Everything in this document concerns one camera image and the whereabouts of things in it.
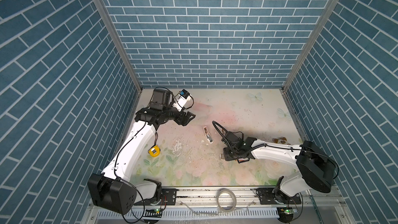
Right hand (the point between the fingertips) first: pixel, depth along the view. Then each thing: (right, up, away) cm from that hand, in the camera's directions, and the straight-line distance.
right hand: (223, 154), depth 86 cm
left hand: (-18, +25, -11) cm, 33 cm away
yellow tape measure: (-39, +2, +1) cm, 39 cm away
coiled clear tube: (+3, -16, -16) cm, 23 cm away
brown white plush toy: (+35, +7, +5) cm, 36 cm away
